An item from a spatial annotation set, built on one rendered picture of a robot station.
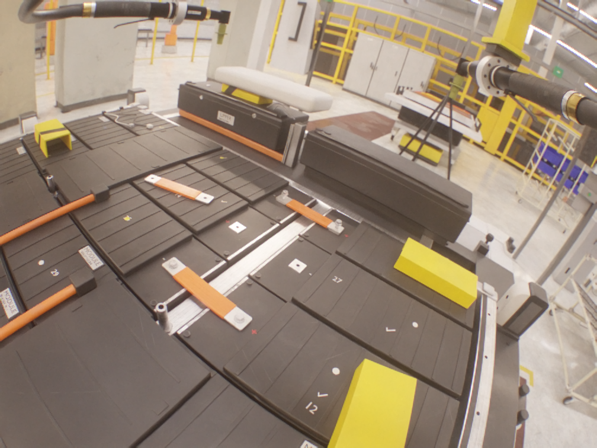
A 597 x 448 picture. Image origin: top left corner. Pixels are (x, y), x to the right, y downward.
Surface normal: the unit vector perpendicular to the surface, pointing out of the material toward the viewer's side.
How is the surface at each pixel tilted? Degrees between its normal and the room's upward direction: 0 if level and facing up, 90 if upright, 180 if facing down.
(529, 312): 90
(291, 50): 90
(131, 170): 0
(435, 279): 90
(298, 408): 0
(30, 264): 0
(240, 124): 90
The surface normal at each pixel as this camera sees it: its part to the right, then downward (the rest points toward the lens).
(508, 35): -0.06, 0.57
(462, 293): -0.51, 0.40
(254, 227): 0.24, -0.79
